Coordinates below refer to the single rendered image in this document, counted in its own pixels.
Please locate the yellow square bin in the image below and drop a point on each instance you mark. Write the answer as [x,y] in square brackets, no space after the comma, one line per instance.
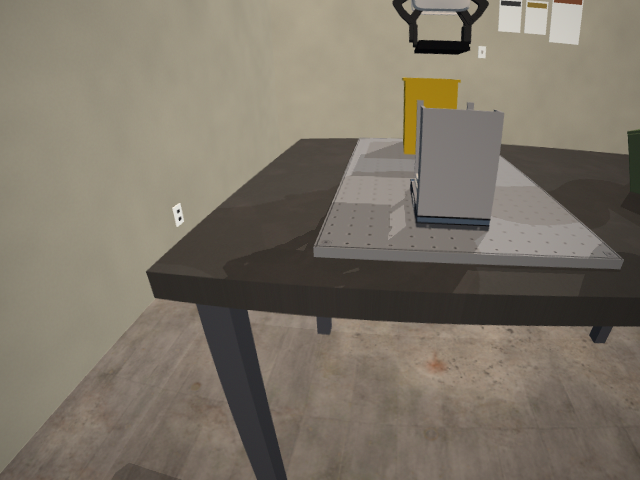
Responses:
[436,93]

